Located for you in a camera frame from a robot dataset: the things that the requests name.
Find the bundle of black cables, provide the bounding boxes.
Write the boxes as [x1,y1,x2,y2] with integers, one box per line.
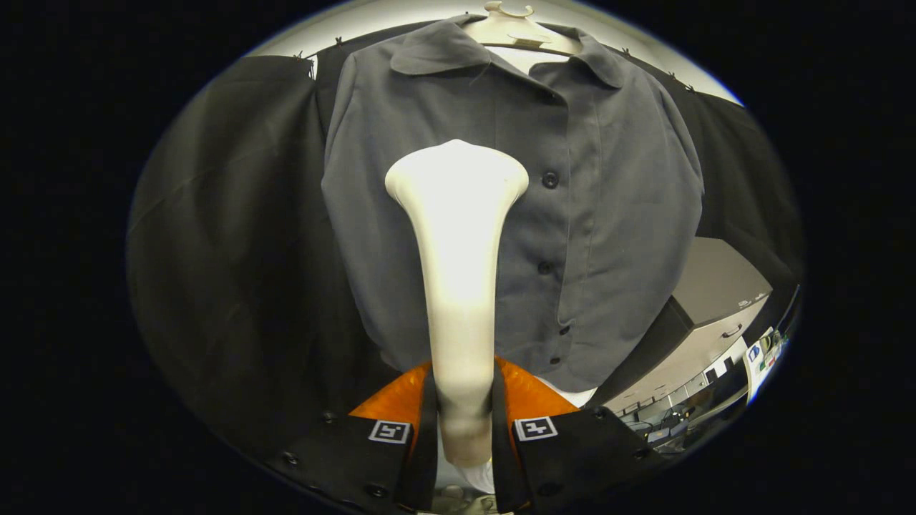
[623,408,688,444]

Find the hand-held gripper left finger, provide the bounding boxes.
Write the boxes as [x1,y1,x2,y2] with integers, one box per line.
[268,361,439,514]

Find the grey button shirt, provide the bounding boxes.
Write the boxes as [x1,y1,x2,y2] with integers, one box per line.
[321,14,706,393]

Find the grey cabinet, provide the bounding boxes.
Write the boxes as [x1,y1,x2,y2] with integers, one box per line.
[587,236,774,416]

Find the white desk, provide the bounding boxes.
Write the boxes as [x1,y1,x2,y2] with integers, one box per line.
[743,325,791,405]

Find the white clothes hanger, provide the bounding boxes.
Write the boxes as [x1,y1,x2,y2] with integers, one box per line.
[462,1,584,58]

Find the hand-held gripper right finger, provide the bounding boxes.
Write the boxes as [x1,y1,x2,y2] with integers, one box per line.
[490,358,670,514]

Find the white low cabinet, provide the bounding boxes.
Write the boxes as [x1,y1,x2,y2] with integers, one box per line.
[705,336,749,383]

